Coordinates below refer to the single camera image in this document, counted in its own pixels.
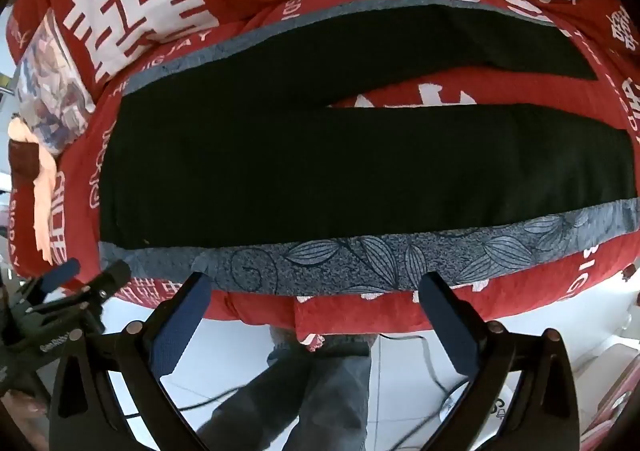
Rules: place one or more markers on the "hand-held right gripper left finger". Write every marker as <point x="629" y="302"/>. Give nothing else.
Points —
<point x="177" y="331"/>

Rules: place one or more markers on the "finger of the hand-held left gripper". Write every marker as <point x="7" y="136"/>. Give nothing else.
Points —
<point x="110" y="277"/>
<point x="59" y="275"/>

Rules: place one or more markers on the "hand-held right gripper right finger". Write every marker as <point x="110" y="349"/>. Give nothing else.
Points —
<point x="452" y="331"/>

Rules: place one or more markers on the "black pants with grey trim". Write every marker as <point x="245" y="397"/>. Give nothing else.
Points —
<point x="325" y="171"/>

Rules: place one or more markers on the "person's legs in grey trousers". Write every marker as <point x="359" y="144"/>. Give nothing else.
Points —
<point x="310" y="391"/>

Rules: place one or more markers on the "white furniture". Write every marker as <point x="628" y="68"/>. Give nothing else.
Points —
<point x="612" y="348"/>

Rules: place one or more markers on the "red box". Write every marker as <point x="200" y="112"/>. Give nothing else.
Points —
<point x="612" y="403"/>

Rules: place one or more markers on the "pale printed pillow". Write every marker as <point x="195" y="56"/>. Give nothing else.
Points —
<point x="50" y="86"/>

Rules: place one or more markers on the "red printed blanket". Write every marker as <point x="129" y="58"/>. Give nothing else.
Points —
<point x="575" y="91"/>

